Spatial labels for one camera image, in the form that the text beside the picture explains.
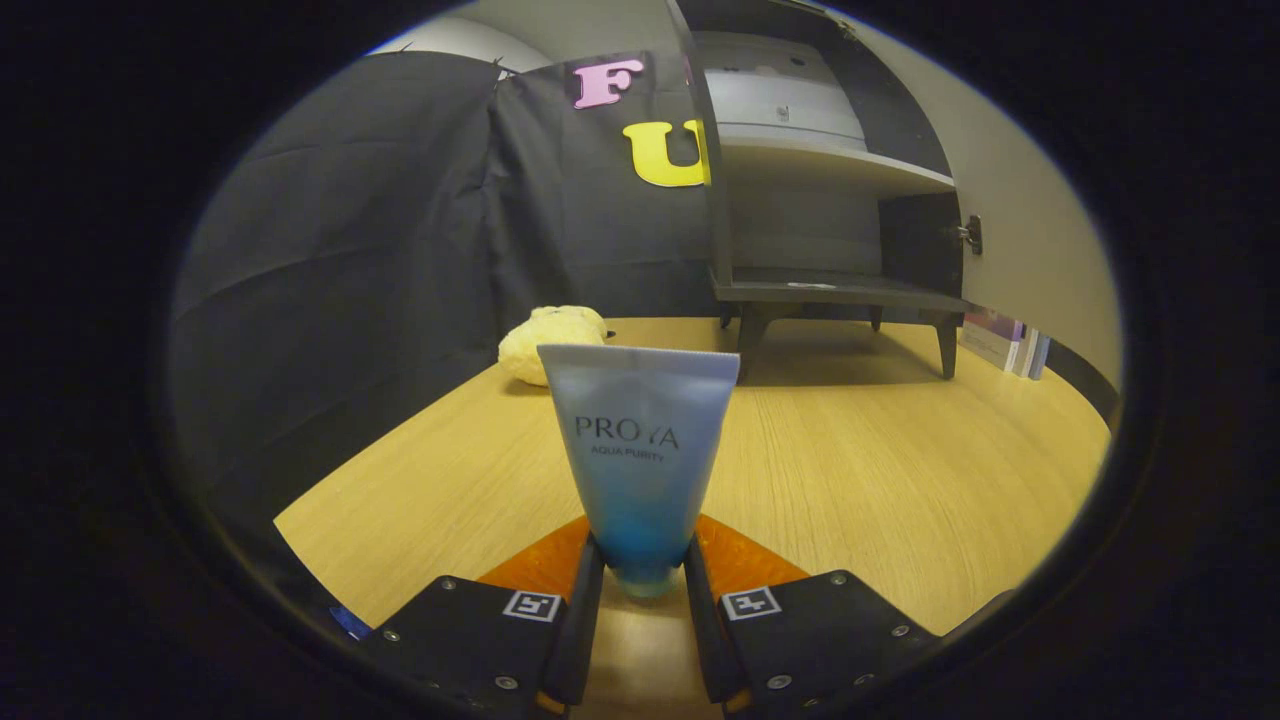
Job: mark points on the black backdrop cloth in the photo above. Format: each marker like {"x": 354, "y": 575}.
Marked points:
{"x": 380, "y": 250}

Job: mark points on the beige cabinet door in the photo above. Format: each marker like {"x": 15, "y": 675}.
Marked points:
{"x": 1035, "y": 220}

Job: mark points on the yellow plush toy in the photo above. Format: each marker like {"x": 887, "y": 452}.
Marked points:
{"x": 545, "y": 340}

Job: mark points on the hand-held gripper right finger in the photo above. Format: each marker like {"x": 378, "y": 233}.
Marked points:
{"x": 705, "y": 640}

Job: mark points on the blue cosmetic tube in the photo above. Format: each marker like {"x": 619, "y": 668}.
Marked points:
{"x": 640, "y": 470}

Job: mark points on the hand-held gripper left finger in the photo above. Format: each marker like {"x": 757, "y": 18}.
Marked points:
{"x": 580, "y": 640}

